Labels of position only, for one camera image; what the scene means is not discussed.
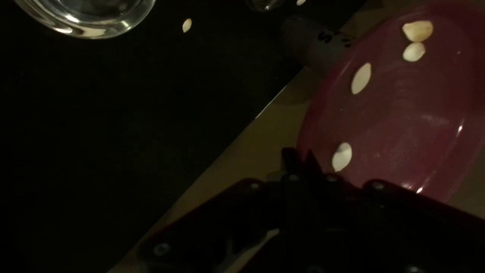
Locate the maroon plastic plate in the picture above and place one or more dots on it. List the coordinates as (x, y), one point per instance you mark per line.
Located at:
(418, 125)

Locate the small glass bowl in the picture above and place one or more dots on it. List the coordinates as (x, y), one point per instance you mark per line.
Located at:
(89, 18)

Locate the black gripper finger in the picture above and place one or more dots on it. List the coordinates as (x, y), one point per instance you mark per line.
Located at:
(302, 217)

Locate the white nut piece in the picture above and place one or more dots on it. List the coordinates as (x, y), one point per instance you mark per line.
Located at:
(415, 52)
(362, 78)
(343, 157)
(419, 31)

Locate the white nut on table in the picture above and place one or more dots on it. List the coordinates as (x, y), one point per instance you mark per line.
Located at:
(187, 25)

